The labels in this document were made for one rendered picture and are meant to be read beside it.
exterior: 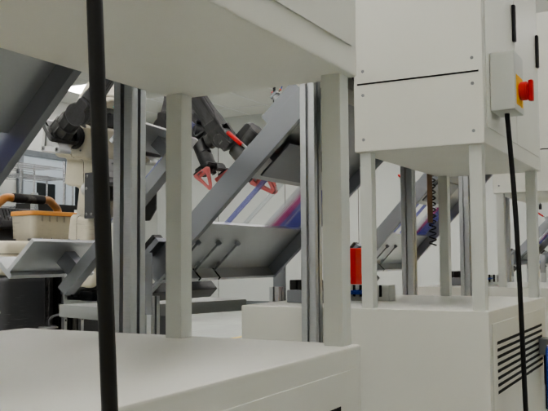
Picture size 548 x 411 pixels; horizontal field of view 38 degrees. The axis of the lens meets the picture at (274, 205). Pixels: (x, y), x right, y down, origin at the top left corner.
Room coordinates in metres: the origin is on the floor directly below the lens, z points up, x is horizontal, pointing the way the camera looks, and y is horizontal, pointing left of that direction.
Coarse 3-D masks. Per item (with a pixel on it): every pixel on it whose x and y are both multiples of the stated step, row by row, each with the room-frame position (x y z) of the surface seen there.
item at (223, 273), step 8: (192, 272) 2.39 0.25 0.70; (200, 272) 2.43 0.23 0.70; (208, 272) 2.47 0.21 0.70; (216, 272) 2.51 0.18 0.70; (224, 272) 2.55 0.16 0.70; (232, 272) 2.59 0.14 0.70; (240, 272) 2.63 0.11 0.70; (248, 272) 2.67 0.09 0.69; (256, 272) 2.72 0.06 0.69; (264, 272) 2.77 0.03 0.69; (192, 280) 2.37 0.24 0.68; (200, 280) 2.41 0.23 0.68; (208, 280) 2.45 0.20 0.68
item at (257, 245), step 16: (224, 224) 2.31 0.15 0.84; (240, 224) 2.40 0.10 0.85; (256, 224) 2.49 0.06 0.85; (208, 240) 2.33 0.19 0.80; (224, 240) 2.40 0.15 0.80; (240, 240) 2.48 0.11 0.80; (256, 240) 2.57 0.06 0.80; (272, 240) 2.66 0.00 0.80; (288, 240) 2.75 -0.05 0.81; (192, 256) 2.34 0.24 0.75; (224, 256) 2.50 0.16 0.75; (240, 256) 2.58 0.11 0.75; (256, 256) 2.68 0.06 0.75; (272, 256) 2.78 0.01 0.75
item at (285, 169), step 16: (320, 112) 2.15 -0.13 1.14; (352, 112) 2.28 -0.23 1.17; (320, 128) 2.23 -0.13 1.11; (352, 128) 2.37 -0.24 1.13; (288, 144) 2.09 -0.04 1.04; (320, 144) 2.31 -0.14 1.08; (352, 144) 2.47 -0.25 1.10; (272, 160) 2.12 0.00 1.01; (288, 160) 2.16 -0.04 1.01; (352, 160) 2.56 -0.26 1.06; (256, 176) 2.20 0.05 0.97; (272, 176) 2.18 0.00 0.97; (288, 176) 2.24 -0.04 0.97
